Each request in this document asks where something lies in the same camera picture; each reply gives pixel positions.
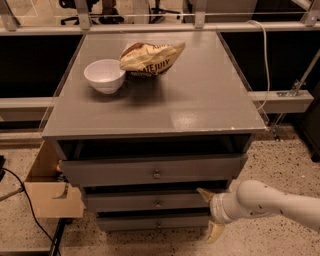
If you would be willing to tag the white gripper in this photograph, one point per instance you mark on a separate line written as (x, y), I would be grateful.
(216, 207)

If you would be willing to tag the grey drawer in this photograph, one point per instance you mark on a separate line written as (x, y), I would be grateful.
(154, 170)
(139, 222)
(144, 200)

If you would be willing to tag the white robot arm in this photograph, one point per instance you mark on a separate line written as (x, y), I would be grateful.
(254, 199)

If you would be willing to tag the grey top drawer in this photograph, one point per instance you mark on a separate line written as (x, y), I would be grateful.
(154, 170)

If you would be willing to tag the grey drawer cabinet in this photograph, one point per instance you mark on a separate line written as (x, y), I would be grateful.
(199, 107)

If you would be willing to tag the grey bottom drawer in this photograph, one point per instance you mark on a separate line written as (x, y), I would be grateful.
(139, 222)

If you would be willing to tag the wooden box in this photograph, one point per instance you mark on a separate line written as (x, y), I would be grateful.
(50, 197)

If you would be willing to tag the crumpled chip bag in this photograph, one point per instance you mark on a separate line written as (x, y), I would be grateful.
(149, 60)

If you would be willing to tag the white bowl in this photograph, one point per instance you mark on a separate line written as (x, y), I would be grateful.
(105, 75)

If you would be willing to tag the black office chair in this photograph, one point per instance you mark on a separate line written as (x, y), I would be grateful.
(108, 15)

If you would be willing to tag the metal frame rail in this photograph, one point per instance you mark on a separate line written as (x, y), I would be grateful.
(11, 25)

